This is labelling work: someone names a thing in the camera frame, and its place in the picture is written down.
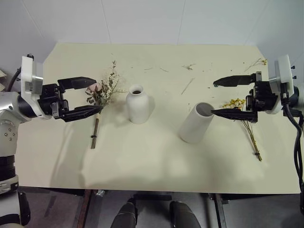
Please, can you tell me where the pink dried flower bouquet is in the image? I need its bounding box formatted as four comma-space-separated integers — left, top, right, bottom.
85, 60, 128, 150

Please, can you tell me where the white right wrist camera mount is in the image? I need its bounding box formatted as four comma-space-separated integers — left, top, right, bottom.
266, 54, 296, 115

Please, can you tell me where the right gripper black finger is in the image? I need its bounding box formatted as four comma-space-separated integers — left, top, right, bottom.
209, 106, 259, 124
212, 71, 263, 88

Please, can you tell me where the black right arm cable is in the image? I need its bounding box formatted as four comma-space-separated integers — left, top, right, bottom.
281, 91, 304, 202

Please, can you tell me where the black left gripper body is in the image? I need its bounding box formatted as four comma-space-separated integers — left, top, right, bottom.
37, 83, 70, 119

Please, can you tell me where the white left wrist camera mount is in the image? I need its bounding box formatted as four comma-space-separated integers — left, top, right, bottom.
20, 55, 53, 120

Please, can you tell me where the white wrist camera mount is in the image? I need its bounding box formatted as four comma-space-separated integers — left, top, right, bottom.
266, 54, 296, 115
20, 55, 53, 120

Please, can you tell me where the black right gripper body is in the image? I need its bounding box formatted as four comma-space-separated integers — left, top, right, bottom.
245, 81, 282, 113

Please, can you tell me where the dark rounded shape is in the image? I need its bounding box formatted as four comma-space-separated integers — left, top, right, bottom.
110, 202, 139, 228
169, 200, 203, 228

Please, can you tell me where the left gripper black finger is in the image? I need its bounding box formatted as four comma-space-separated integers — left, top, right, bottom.
59, 105, 105, 123
57, 76, 97, 92

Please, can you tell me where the yellow dried flower bunch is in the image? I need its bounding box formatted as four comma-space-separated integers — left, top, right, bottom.
221, 98, 264, 162

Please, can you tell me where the white bottle-shaped vase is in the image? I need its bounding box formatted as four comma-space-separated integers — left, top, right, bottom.
125, 84, 150, 124

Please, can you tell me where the white cylinder vase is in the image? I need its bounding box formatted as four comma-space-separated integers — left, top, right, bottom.
178, 102, 215, 144

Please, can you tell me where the small yellow flower sprig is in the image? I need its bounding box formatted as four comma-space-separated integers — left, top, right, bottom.
244, 57, 268, 72

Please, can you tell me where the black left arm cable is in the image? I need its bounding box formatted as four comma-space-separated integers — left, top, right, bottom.
6, 68, 21, 92

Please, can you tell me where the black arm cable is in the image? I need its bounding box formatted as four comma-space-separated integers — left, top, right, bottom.
281, 91, 304, 202
6, 68, 21, 92

